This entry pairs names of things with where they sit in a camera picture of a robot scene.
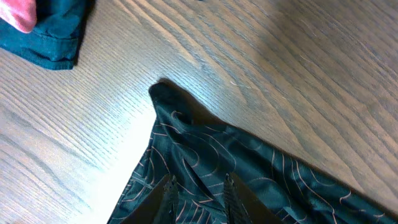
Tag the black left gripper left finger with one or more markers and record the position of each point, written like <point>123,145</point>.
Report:
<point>159,207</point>

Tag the black printed cycling jersey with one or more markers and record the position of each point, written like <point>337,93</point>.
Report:
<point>200,155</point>

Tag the navy blue t-shirt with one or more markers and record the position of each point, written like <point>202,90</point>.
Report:
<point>56,38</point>

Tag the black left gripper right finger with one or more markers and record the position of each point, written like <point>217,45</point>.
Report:
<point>242,206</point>

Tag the red printed t-shirt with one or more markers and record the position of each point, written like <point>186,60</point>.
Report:
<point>21,14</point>

